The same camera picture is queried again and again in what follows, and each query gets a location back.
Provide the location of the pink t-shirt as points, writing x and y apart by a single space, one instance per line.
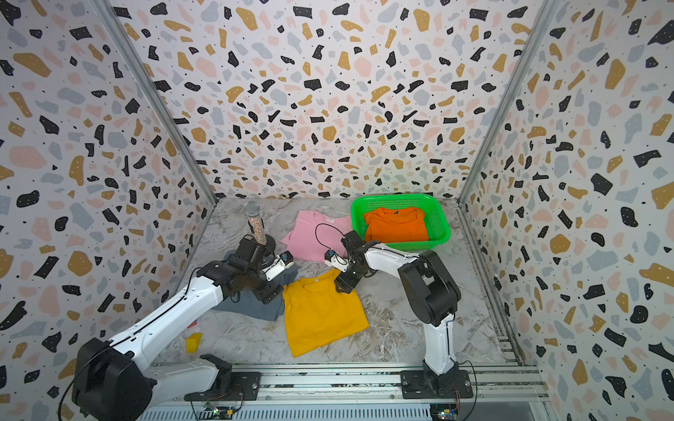
314 234

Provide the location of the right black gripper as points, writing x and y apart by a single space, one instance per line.
343 284

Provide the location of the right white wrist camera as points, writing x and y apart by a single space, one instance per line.
334 260

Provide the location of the yellow block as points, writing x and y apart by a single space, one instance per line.
193 342

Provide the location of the sprinkle tube on black base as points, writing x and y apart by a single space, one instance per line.
253 212

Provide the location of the left circuit board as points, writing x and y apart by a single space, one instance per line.
214 412

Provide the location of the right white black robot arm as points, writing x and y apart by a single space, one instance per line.
433 296

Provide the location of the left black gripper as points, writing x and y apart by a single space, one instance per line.
269 292

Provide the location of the circuit board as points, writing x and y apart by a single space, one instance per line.
214 412
448 412

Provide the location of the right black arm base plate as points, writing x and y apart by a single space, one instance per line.
426 384

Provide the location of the right circuit board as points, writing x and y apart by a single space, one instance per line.
448 412

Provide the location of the yellow t-shirt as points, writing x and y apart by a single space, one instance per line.
316 314

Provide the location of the grey t-shirt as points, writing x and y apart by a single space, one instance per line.
247 304

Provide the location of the orange t-shirt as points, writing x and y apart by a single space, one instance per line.
395 226

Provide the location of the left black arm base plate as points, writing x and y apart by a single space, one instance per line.
232 386

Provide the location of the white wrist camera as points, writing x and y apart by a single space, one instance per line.
284 261
334 260

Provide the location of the aluminium front rail frame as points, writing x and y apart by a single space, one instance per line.
372 391

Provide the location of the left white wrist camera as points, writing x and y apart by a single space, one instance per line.
284 261

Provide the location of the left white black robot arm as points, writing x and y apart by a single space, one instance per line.
115 380

